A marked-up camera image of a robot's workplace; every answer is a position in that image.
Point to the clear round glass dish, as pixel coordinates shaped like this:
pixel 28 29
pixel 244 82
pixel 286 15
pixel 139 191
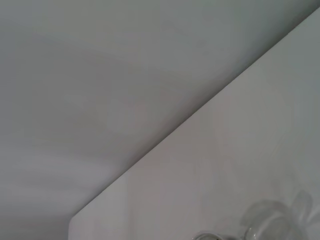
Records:
pixel 208 236

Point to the clear glass cup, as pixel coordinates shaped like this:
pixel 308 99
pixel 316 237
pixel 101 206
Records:
pixel 252 232

